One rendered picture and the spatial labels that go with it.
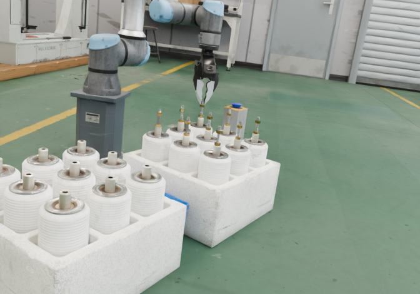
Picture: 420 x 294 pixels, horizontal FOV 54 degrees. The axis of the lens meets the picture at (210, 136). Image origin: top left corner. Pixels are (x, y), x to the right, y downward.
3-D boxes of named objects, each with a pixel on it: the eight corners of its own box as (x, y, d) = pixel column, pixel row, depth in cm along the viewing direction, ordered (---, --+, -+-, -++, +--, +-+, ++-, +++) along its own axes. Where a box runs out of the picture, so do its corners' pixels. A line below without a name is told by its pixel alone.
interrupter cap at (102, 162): (90, 163, 106) (90, 161, 105) (112, 157, 112) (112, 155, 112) (111, 172, 102) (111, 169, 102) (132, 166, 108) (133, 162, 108)
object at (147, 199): (113, 243, 104) (117, 176, 99) (139, 229, 112) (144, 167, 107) (141, 258, 99) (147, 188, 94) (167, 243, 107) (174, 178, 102)
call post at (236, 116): (214, 179, 173) (223, 107, 165) (223, 176, 179) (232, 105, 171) (228, 184, 169) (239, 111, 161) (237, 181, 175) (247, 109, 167)
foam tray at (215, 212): (119, 203, 142) (122, 153, 137) (189, 176, 173) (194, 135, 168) (212, 248, 121) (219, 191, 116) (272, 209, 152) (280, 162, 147)
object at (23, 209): (-5, 263, 91) (-7, 186, 86) (34, 246, 99) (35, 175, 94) (20, 281, 86) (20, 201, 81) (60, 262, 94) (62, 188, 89)
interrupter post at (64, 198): (55, 207, 81) (55, 191, 80) (65, 203, 83) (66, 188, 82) (63, 211, 80) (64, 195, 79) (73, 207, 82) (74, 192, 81)
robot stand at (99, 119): (67, 164, 170) (69, 92, 162) (87, 151, 188) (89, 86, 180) (110, 171, 168) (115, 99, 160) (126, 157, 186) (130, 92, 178)
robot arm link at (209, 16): (210, 0, 151) (229, 2, 146) (207, 32, 154) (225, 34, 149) (197, -2, 145) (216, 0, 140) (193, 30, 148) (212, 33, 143)
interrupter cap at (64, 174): (50, 174, 96) (50, 171, 96) (77, 167, 102) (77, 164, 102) (71, 184, 92) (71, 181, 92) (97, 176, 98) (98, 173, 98)
